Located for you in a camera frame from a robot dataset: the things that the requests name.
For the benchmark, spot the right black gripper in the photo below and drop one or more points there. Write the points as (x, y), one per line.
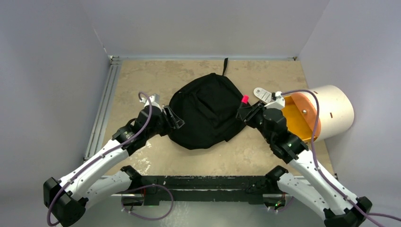
(247, 114)

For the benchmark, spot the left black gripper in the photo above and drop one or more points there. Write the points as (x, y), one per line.
(172, 121)

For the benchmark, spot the pink black highlighter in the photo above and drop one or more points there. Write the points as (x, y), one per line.
(245, 99)

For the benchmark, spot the black student backpack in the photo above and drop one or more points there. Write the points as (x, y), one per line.
(208, 106)

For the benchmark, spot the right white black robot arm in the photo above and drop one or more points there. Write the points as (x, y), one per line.
(330, 200)

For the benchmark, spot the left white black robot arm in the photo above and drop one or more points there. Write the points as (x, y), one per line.
(68, 198)

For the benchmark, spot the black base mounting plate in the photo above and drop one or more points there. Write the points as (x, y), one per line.
(254, 190)

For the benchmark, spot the white cylinder orange drawer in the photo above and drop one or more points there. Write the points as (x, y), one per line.
(335, 117)

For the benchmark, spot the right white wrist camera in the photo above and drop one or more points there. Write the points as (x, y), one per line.
(277, 101)

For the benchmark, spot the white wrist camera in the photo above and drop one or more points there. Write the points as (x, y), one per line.
(277, 101)
(154, 101)

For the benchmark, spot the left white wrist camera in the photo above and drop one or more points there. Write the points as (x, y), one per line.
(154, 101)

